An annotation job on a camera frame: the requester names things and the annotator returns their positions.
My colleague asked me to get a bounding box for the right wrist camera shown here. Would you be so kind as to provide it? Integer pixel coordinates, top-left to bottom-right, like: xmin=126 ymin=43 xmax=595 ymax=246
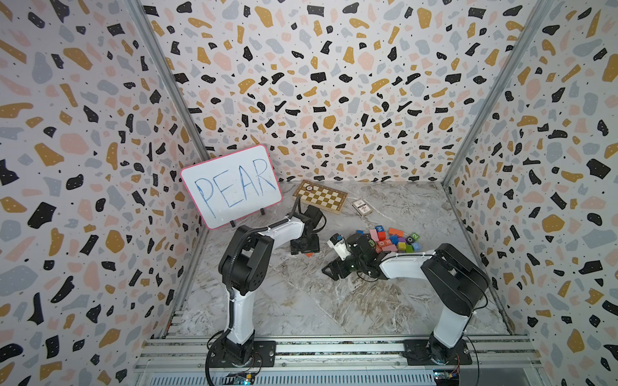
xmin=328 ymin=233 xmax=351 ymax=261

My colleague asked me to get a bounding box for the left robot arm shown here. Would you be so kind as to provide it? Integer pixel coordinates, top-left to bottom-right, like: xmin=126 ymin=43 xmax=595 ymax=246
xmin=209 ymin=204 xmax=326 ymax=365

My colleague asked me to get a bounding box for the wooden chess board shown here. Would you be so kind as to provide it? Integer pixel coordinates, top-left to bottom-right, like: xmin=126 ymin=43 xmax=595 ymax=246
xmin=293 ymin=180 xmax=348 ymax=214

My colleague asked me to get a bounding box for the playing card box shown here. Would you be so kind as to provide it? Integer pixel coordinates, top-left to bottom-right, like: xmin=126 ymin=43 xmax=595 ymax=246
xmin=352 ymin=199 xmax=373 ymax=216

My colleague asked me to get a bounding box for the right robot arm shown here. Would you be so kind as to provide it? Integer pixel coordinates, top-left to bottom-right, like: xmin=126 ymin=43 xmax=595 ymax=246
xmin=322 ymin=233 xmax=490 ymax=364

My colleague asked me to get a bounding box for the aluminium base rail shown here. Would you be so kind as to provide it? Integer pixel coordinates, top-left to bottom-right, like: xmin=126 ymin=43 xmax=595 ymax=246
xmin=135 ymin=335 xmax=550 ymax=385

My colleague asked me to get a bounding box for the long orange block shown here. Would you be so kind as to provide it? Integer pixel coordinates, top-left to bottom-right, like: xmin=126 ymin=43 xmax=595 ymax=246
xmin=388 ymin=228 xmax=404 ymax=237

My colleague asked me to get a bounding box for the white board pink frame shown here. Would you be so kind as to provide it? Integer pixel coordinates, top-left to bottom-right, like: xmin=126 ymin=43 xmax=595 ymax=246
xmin=180 ymin=145 xmax=283 ymax=230

